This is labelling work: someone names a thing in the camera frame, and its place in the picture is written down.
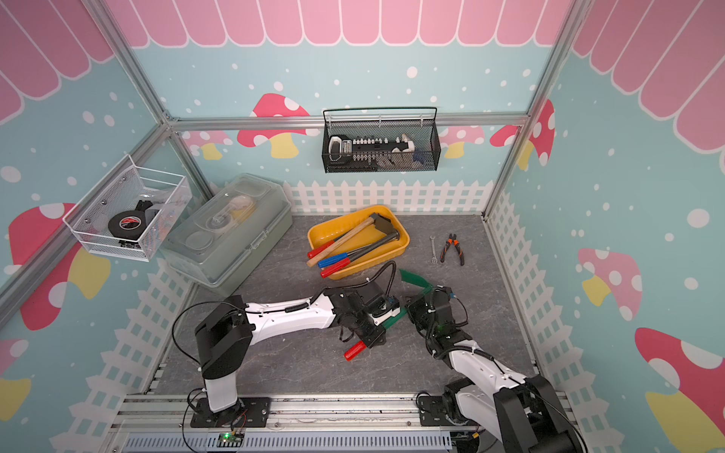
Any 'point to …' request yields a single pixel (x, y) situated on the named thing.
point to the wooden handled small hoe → (382, 222)
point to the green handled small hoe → (408, 277)
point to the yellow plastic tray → (330, 230)
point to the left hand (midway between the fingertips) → (378, 342)
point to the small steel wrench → (433, 260)
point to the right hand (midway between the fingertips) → (401, 294)
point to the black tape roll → (127, 224)
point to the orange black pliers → (452, 239)
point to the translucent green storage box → (222, 238)
